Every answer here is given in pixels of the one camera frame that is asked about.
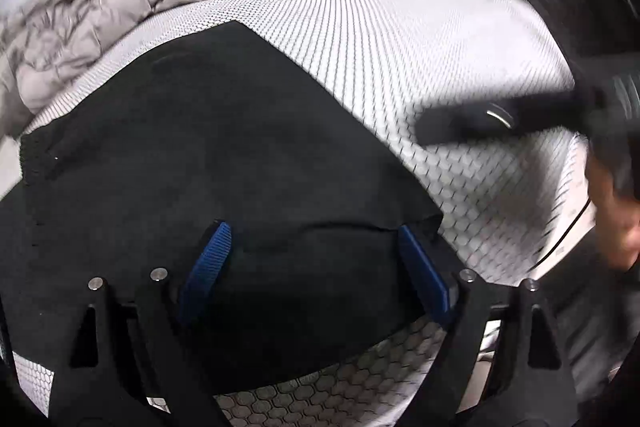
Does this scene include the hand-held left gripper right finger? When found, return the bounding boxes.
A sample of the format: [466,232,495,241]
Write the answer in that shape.
[397,226,581,427]

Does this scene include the white hexagon-patterned mattress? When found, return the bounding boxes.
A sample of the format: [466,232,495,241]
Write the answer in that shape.
[0,0,596,427]

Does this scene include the black pants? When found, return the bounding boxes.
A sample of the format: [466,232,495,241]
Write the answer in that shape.
[0,21,445,395]

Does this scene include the person's right hand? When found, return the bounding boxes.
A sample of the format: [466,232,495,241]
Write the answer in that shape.
[585,152,640,273]

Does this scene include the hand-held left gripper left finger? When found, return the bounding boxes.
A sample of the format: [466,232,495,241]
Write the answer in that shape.
[47,221,233,427]

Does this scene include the person's grey clothing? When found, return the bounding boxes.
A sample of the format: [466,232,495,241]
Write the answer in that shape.
[540,252,640,413]

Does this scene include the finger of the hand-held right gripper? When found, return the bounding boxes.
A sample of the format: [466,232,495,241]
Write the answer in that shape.
[415,84,601,148]

